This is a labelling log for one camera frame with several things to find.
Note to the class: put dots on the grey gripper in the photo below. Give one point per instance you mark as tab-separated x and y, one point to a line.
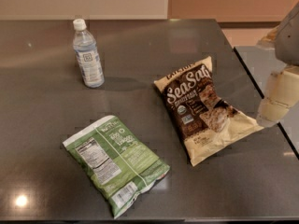
289	41

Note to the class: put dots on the brown sea salt chip bag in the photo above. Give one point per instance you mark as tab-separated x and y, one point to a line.
206	123

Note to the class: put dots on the green chip bag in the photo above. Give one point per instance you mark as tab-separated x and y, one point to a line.
120	166

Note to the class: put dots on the clear blue-label plastic bottle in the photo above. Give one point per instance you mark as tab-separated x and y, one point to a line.
87	55

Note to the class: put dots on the grey side table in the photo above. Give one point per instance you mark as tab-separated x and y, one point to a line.
260	63

